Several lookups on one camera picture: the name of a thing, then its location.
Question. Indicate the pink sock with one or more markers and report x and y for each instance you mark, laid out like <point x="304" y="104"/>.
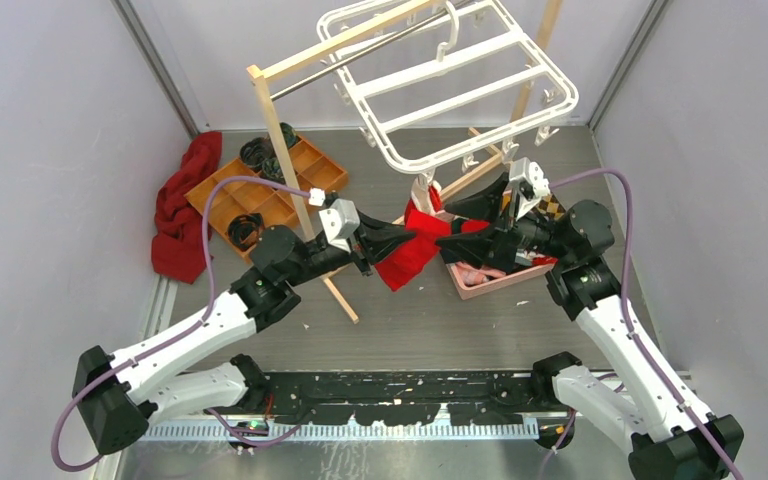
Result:
<point x="471" y="276"/>

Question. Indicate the white plastic clip hanger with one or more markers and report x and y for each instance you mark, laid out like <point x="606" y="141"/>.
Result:
<point x="431" y="91"/>

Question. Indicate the argyle brown sock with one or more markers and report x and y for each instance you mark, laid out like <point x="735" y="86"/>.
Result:
<point x="551" y="207"/>

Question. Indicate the rolled teal sock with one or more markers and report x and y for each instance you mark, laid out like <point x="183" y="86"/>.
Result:
<point x="289" y="134"/>

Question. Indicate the red cloth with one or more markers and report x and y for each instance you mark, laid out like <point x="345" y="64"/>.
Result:
<point x="177" y="247"/>

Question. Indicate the wooden drying rack frame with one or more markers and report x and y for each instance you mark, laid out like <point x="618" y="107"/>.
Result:
<point x="477" y="29"/>

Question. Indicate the wooden compartment tray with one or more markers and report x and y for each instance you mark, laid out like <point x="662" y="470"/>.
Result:
<point x="313" y="169"/>

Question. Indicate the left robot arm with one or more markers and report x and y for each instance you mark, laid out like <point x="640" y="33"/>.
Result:
<point x="120" y="395"/>

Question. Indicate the rolled dark green sock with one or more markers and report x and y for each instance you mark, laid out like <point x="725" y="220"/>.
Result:
<point x="271" y="170"/>

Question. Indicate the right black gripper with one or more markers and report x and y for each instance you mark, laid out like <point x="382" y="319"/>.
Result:
<point x="474" y="248"/>

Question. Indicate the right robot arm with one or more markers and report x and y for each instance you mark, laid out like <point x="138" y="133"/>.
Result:
<point x="657" y="421"/>

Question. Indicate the rolled black orange sock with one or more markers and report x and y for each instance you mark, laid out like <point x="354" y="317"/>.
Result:
<point x="244" y="230"/>

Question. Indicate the red santa sock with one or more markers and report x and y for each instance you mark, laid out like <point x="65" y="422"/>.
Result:
<point x="408" y="262"/>
<point x="423" y="205"/>

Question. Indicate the pink plastic basket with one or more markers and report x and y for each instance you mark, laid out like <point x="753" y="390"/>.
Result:
<point x="535" y="266"/>

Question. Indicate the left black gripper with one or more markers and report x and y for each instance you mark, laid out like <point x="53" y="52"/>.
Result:
<point x="372" y="241"/>

